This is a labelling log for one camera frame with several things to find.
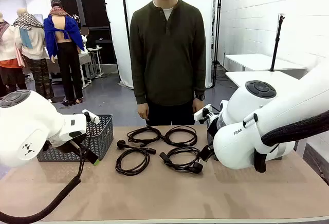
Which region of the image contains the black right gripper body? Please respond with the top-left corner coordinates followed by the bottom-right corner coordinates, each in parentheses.
top-left (207, 117), bottom-right (220, 143)

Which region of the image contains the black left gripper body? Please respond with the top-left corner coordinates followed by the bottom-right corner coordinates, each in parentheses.
top-left (67, 139), bottom-right (89, 159)

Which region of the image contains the black power cord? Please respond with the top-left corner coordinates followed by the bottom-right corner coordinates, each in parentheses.
top-left (159, 146), bottom-right (204, 174)
top-left (115, 139), bottom-right (157, 176)

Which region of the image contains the black USB cable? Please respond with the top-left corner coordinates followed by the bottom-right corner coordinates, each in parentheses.
top-left (162, 125), bottom-right (198, 148)
top-left (126, 124), bottom-right (163, 148)

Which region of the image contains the person's left forearm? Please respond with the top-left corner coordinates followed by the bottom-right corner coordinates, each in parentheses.
top-left (191, 62), bottom-right (207, 97)

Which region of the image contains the person's right forearm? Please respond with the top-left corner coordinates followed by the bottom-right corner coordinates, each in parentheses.
top-left (132, 62), bottom-right (148, 105)

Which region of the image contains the person's left hand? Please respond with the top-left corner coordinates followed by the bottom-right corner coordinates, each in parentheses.
top-left (192, 98), bottom-right (205, 115)

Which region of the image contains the person's right hand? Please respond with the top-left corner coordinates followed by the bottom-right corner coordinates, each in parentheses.
top-left (137, 103), bottom-right (150, 121)

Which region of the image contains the person in green sweater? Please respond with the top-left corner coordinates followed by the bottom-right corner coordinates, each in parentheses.
top-left (129, 0), bottom-right (207, 126)

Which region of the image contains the white background desk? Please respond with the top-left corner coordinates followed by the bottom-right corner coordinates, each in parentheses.
top-left (46, 47), bottom-right (104, 84)

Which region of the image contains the black backdrop stand pole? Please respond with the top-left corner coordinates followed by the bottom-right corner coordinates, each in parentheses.
top-left (211, 0), bottom-right (224, 89)

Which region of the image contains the black tripod pole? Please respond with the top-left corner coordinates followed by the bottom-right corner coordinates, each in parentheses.
top-left (269, 13), bottom-right (287, 72)

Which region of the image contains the background person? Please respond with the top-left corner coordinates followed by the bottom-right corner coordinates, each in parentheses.
top-left (80, 25), bottom-right (91, 53)

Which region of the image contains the mannequin with patterned scarf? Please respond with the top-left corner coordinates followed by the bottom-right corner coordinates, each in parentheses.
top-left (13, 8), bottom-right (55, 102)

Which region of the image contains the mannequin with blue garment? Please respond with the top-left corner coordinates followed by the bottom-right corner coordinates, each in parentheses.
top-left (43, 0), bottom-right (86, 104)

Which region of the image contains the mannequin with orange skirt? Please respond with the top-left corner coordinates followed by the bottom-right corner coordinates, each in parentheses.
top-left (0, 11), bottom-right (27, 98)

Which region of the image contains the white photo backdrop screen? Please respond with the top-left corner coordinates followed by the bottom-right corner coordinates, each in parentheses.
top-left (100, 0), bottom-right (225, 89)

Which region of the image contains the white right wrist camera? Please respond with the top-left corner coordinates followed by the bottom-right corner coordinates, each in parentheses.
top-left (193, 104), bottom-right (213, 125)

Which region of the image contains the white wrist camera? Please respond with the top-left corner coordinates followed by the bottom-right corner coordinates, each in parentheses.
top-left (82, 109), bottom-right (101, 125)
top-left (193, 104), bottom-right (213, 125)

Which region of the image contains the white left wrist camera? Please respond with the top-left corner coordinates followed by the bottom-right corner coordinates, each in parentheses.
top-left (82, 109), bottom-right (101, 125)

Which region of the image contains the black right arm cable sleeve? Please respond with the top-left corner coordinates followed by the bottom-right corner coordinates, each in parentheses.
top-left (260, 109), bottom-right (329, 147)

